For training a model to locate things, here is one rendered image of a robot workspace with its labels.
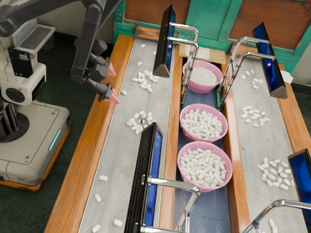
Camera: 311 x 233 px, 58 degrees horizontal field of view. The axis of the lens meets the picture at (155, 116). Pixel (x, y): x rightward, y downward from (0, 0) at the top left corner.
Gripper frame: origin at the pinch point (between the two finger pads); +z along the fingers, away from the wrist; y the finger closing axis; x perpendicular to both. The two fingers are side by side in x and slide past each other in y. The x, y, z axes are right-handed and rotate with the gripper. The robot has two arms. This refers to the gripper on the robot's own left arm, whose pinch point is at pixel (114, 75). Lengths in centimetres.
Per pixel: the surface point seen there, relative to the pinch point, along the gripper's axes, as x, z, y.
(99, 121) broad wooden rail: 5.1, 3.5, -31.3
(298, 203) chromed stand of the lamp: -69, 35, -81
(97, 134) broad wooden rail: 4.6, 4.2, -39.5
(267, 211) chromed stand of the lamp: -59, 34, -82
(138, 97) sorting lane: -3.7, 17.3, -5.8
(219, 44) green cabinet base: -42, 49, 56
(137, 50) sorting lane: 1.0, 11.2, 41.5
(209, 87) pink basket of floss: -32, 49, 15
